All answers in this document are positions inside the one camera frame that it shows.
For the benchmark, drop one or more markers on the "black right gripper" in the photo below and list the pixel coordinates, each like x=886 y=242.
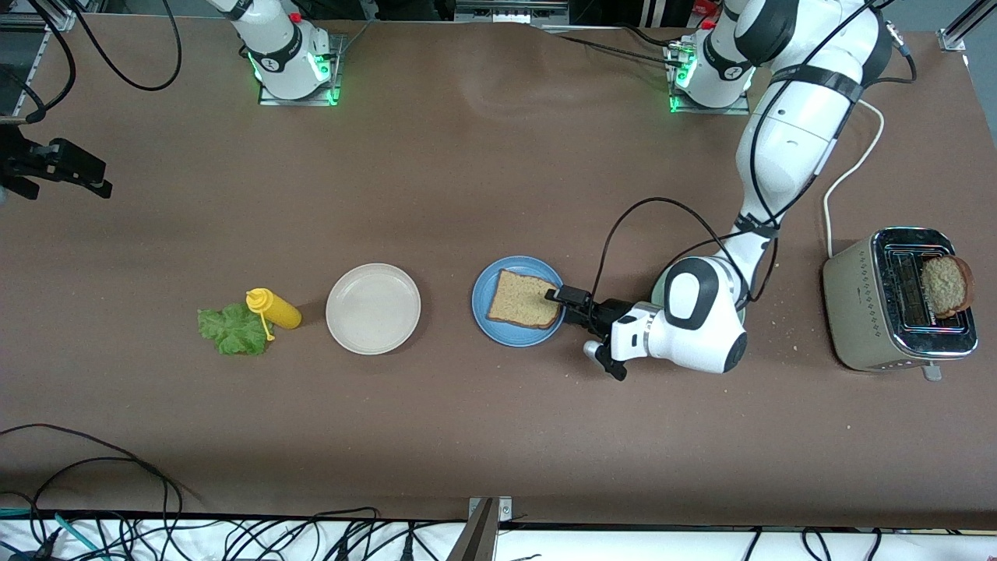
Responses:
x=23 y=161

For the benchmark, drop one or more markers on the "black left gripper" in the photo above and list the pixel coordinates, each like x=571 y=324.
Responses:
x=600 y=312

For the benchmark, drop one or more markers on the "brown bread slice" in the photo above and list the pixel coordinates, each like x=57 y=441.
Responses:
x=522 y=300
x=946 y=284

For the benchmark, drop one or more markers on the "green lettuce leaf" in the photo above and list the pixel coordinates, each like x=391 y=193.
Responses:
x=230 y=331

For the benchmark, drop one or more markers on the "yellow squeeze bottle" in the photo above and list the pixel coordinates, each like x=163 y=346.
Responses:
x=282 y=312

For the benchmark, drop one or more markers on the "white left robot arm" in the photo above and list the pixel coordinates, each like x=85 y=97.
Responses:
x=787 y=140

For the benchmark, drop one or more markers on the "blue plate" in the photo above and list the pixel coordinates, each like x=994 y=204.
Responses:
x=481 y=300

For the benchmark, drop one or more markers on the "light green plate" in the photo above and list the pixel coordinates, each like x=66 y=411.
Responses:
x=657 y=292

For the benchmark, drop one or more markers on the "beige plate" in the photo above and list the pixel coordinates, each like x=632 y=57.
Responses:
x=372 y=309

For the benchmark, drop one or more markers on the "beige chrome toaster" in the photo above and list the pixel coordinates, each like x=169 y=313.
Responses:
x=853 y=312

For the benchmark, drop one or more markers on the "black left camera bracket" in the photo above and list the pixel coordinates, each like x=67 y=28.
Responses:
x=615 y=366

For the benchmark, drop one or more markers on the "aluminium frame rail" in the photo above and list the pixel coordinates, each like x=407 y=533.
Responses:
x=48 y=54
x=966 y=27

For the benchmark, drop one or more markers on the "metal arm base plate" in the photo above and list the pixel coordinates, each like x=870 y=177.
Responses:
x=693 y=111
x=337 y=78

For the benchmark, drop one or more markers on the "metal table edge bracket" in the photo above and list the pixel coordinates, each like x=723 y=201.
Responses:
x=479 y=538

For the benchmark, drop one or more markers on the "aluminium frame profile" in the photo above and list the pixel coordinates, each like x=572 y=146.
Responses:
x=510 y=12

